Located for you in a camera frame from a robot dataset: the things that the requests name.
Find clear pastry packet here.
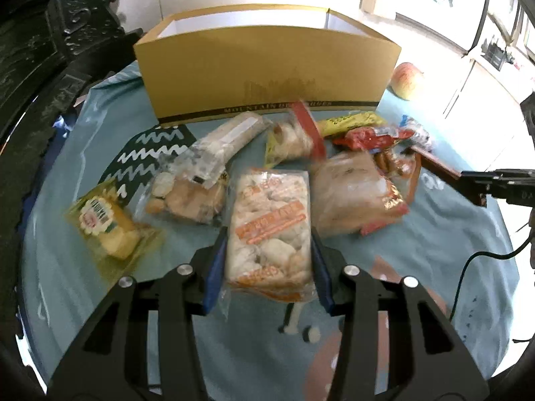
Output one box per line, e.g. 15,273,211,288
144,154,230,226

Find red-yellow apple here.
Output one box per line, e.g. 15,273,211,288
389,62,425,101

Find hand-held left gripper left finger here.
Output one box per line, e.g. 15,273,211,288
48,226,229,401

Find dark carved wooden furniture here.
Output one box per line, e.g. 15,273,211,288
0,0,143,155

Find white cabinet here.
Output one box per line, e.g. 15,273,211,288
439,56,535,168

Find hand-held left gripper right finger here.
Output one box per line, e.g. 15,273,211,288
311,230,488,401

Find long pale snack packet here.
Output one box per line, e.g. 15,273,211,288
192,113,272,176

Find orange sausage snack packet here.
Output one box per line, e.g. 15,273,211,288
374,148,421,201

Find yellow cardboard box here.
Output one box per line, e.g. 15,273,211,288
134,6,402,128

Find yellow-green snack bar packet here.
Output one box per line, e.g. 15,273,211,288
318,111,387,136

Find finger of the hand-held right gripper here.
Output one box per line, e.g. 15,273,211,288
460,169,535,207

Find black device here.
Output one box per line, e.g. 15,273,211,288
480,37,519,71

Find black cable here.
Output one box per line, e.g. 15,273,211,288
449,221,535,322

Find small red-orange snack packet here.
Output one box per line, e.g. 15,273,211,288
334,127,414,151

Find light blue printed tablecloth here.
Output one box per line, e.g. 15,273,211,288
19,60,517,401

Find orange white snack packet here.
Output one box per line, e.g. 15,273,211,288
223,167,318,305

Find white purple snack packet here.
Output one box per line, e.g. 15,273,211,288
397,115,431,151

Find clear red-striped snack packet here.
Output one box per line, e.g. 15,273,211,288
265,100,327,165

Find yellow-green cake packet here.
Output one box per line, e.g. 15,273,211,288
65,179,166,280

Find large clear orange bread packet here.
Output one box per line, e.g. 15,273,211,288
309,150,410,237

